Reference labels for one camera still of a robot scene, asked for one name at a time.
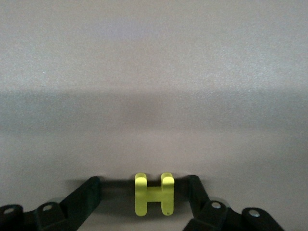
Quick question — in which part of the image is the yellow foam letter H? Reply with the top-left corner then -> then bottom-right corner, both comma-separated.
134,172 -> 175,217

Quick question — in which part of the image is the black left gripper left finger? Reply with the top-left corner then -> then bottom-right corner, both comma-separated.
0,176 -> 101,231

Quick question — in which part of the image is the brown table cover mat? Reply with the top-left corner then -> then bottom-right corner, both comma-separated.
0,0 -> 308,231

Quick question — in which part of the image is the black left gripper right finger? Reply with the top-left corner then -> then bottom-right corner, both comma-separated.
184,175 -> 286,231

